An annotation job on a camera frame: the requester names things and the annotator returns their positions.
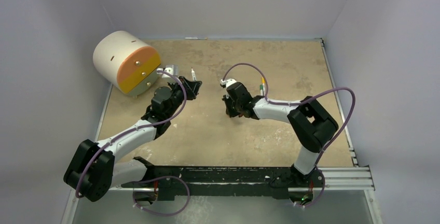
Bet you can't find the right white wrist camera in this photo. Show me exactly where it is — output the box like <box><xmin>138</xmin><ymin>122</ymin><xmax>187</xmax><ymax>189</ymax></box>
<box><xmin>220</xmin><ymin>78</ymin><xmax>237</xmax><ymax>88</ymax></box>

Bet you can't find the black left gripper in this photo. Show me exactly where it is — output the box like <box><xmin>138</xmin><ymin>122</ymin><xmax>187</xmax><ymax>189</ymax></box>
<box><xmin>166</xmin><ymin>76</ymin><xmax>201</xmax><ymax>119</ymax></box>

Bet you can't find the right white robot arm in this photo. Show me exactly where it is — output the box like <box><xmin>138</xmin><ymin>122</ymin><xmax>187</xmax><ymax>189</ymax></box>
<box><xmin>221</xmin><ymin>79</ymin><xmax>339</xmax><ymax>186</ymax></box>

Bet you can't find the aluminium frame rail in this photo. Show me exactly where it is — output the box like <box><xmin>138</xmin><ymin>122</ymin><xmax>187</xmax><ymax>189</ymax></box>
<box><xmin>81</xmin><ymin>157</ymin><xmax>382</xmax><ymax>223</ymax></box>

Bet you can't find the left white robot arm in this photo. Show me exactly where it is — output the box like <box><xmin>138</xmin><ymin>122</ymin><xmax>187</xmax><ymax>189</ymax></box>
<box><xmin>63</xmin><ymin>76</ymin><xmax>202</xmax><ymax>202</ymax></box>

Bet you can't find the round cream drawer cabinet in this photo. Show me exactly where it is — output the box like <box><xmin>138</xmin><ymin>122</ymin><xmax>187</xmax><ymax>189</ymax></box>
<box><xmin>92</xmin><ymin>31</ymin><xmax>161</xmax><ymax>97</ymax></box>

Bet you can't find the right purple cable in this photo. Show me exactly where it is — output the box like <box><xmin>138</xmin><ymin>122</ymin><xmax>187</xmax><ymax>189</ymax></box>
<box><xmin>222</xmin><ymin>63</ymin><xmax>356</xmax><ymax>209</ymax></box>

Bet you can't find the white pen orange tip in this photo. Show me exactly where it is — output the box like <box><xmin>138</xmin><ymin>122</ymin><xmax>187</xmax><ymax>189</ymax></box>
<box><xmin>184</xmin><ymin>37</ymin><xmax>208</xmax><ymax>40</ymax></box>

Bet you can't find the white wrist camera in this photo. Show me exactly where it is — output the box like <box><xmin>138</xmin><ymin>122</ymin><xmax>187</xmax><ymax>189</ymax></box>
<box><xmin>156</xmin><ymin>64</ymin><xmax>179</xmax><ymax>78</ymax></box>
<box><xmin>220</xmin><ymin>78</ymin><xmax>237</xmax><ymax>88</ymax></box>

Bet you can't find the white pen red tip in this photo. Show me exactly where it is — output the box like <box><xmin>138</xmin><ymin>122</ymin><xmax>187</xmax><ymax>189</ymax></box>
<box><xmin>191</xmin><ymin>68</ymin><xmax>197</xmax><ymax>81</ymax></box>

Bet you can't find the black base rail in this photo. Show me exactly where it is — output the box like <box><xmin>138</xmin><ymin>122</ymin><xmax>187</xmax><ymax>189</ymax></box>
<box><xmin>122</xmin><ymin>165</ymin><xmax>325</xmax><ymax>202</ymax></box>

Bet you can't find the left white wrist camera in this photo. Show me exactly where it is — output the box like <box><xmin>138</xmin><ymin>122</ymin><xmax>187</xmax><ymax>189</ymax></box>
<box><xmin>156</xmin><ymin>64</ymin><xmax>179</xmax><ymax>78</ymax></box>

